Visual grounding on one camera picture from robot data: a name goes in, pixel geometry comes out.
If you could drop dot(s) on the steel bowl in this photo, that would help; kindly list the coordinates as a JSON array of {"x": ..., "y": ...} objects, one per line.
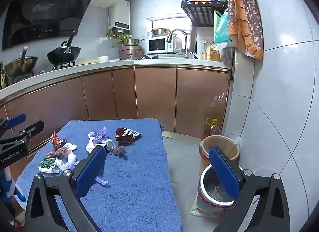
[{"x": 160, "y": 32}]

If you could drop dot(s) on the black wok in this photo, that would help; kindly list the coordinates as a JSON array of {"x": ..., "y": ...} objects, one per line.
[{"x": 63, "y": 54}]

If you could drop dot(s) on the grey trash bin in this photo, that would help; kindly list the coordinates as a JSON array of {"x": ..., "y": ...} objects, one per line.
[{"x": 214, "y": 192}]

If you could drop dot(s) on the yellow oil bottle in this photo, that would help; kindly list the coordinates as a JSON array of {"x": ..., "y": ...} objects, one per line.
[{"x": 214, "y": 54}]

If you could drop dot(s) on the green white carton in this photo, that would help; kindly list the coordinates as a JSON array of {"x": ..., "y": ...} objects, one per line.
[{"x": 46, "y": 164}]

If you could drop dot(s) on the white water heater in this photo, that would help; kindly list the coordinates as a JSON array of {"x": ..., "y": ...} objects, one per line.
[{"x": 119, "y": 14}]

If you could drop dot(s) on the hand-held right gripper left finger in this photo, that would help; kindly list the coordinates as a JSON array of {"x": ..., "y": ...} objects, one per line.
[{"x": 91, "y": 169}]

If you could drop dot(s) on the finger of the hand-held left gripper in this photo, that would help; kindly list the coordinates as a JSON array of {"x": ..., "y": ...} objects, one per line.
[
  {"x": 35, "y": 127},
  {"x": 15, "y": 120}
]

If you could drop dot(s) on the green plastic bag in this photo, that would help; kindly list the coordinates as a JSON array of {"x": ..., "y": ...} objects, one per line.
[{"x": 221, "y": 31}]

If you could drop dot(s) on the gas stove burner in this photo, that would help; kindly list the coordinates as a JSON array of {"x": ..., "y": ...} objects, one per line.
[{"x": 62, "y": 66}]

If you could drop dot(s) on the black wall rack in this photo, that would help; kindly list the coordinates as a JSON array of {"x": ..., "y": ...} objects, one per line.
[{"x": 199, "y": 13}]

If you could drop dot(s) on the steel wok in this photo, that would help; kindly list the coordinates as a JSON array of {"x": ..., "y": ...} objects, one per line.
[{"x": 20, "y": 64}]

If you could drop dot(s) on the purple clear wrapper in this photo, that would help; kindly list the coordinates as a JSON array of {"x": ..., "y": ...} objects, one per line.
[{"x": 101, "y": 133}]

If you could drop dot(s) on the white microwave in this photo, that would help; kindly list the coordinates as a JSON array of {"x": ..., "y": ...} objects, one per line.
[{"x": 157, "y": 45}]

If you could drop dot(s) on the blue towel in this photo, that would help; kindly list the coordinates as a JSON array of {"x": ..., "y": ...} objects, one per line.
[{"x": 139, "y": 172}]

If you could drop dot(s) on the large cooking oil bottle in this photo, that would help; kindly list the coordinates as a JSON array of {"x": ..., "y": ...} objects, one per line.
[{"x": 211, "y": 129}]

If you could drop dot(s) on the green leafy vegetable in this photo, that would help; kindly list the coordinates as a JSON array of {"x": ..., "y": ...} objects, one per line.
[{"x": 124, "y": 38}]

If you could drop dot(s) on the white bottle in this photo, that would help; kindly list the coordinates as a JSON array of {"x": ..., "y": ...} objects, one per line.
[{"x": 203, "y": 53}]

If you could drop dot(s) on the bamboo basket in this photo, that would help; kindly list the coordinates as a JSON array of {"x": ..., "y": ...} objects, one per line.
[{"x": 229, "y": 142}]

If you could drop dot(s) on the clear wrapper with red print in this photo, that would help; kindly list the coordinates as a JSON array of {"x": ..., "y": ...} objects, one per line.
[{"x": 62, "y": 152}]

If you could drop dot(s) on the white crumpled tissue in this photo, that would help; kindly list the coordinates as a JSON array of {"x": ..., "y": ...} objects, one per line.
[
  {"x": 71, "y": 159},
  {"x": 90, "y": 147},
  {"x": 71, "y": 146}
]

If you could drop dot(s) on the clear crumpled plastic wrapper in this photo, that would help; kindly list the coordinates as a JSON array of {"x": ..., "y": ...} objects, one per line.
[{"x": 117, "y": 149}]

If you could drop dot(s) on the small purple wrapper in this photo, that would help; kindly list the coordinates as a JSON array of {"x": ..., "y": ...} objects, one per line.
[{"x": 102, "y": 181}]

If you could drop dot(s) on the clear plastic bag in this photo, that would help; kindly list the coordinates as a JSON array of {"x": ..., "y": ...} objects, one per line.
[{"x": 201, "y": 208}]

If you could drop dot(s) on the dark glass bottle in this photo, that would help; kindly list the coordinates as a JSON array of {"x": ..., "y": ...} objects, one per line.
[{"x": 2, "y": 79}]

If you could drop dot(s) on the red snack wrapper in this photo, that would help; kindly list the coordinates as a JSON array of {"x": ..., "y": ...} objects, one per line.
[{"x": 56, "y": 140}]

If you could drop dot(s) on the dark red snack packet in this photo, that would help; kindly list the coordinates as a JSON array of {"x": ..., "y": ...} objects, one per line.
[{"x": 125, "y": 134}]

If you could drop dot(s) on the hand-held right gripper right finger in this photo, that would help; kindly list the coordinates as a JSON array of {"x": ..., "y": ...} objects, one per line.
[{"x": 223, "y": 174}]

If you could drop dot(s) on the steel faucet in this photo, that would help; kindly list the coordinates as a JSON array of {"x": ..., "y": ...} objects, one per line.
[{"x": 185, "y": 44}]

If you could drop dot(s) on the orange floral apron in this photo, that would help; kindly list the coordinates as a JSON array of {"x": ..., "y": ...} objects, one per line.
[{"x": 245, "y": 22}]

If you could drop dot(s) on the brown base cabinets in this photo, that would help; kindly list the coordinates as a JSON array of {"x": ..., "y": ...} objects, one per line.
[{"x": 154, "y": 97}]

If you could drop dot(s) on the brown electric cooker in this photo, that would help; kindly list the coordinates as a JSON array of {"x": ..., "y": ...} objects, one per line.
[{"x": 129, "y": 52}]

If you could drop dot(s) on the black range hood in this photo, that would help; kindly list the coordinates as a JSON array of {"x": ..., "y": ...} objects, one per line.
[{"x": 44, "y": 12}]

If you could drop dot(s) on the steel pan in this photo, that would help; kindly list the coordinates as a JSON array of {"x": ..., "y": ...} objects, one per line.
[{"x": 134, "y": 41}]

